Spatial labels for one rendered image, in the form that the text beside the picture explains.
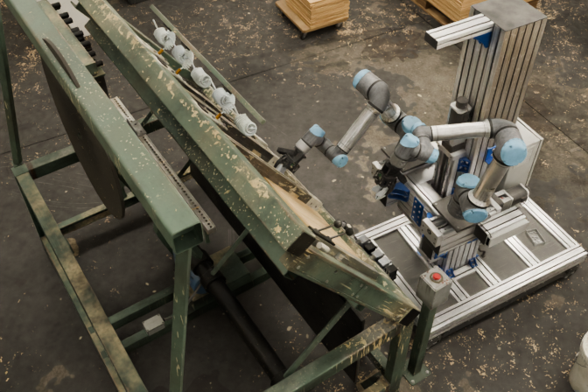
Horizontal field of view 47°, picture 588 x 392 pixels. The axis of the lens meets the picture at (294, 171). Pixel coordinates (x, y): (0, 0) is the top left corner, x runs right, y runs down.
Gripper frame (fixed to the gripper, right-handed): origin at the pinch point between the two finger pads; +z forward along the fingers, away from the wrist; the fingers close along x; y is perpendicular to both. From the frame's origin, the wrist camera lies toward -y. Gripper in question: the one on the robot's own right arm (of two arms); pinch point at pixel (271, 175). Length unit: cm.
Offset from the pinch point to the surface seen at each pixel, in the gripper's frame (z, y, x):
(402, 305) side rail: -2, 90, 28
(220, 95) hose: -17, 4, -71
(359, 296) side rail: 4, 90, -13
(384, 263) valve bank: -6, 54, 57
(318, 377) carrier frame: 49, 90, 17
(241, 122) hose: -16, 23, -69
